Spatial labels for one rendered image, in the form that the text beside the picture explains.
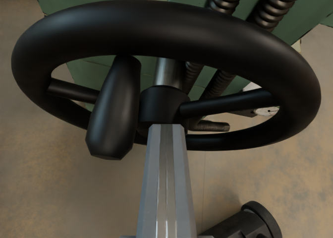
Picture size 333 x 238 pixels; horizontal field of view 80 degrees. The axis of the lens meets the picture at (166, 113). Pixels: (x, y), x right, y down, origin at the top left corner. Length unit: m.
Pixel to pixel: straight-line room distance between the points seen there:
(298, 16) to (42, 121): 1.06
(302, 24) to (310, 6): 0.02
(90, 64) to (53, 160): 0.64
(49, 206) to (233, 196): 0.87
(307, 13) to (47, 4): 0.36
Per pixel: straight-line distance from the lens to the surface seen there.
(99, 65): 0.51
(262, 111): 0.51
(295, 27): 0.24
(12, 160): 1.13
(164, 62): 0.24
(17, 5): 1.53
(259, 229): 1.00
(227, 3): 0.19
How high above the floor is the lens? 1.02
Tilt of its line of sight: 67 degrees down
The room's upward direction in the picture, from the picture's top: 34 degrees clockwise
